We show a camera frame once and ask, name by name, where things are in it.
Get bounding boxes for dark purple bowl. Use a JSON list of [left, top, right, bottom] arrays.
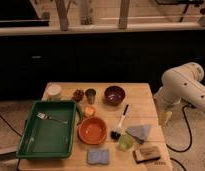
[[104, 86, 125, 106]]

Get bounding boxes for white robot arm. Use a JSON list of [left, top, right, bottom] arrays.
[[153, 62, 205, 125]]

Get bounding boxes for grey blue cloth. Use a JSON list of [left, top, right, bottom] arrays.
[[126, 124, 152, 144]]

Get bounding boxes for wooden block brush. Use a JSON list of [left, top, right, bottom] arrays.
[[133, 146, 161, 164]]

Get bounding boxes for green cup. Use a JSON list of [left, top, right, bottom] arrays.
[[118, 134, 133, 151]]

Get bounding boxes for black white dish brush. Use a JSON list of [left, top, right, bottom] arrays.
[[110, 105, 129, 141]]

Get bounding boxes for orange bowl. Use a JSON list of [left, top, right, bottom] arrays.
[[78, 117, 107, 145]]

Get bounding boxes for small orange cup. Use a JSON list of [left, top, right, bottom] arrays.
[[84, 106, 95, 117]]

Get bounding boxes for metal cup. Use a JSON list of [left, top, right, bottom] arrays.
[[85, 88, 96, 104]]

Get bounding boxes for blue sponge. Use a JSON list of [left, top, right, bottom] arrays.
[[87, 148, 109, 165]]

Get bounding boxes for green vegetable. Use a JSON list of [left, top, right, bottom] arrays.
[[76, 103, 84, 124]]

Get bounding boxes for brown pine cone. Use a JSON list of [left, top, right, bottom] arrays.
[[73, 89, 84, 102]]

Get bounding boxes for cream round container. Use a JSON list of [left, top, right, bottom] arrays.
[[46, 84, 62, 100]]

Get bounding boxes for green plastic tray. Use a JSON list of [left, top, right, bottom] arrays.
[[16, 100, 76, 159]]

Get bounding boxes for silver fork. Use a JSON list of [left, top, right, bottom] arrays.
[[37, 112, 68, 124]]

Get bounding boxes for black cable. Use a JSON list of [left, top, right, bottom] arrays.
[[165, 104, 194, 154]]

